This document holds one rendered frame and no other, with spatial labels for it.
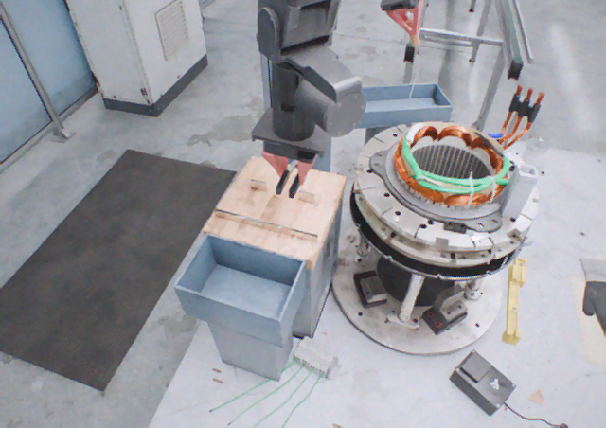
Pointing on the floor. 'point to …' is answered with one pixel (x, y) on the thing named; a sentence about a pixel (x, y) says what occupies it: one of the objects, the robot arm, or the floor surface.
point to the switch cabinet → (137, 35)
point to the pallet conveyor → (511, 55)
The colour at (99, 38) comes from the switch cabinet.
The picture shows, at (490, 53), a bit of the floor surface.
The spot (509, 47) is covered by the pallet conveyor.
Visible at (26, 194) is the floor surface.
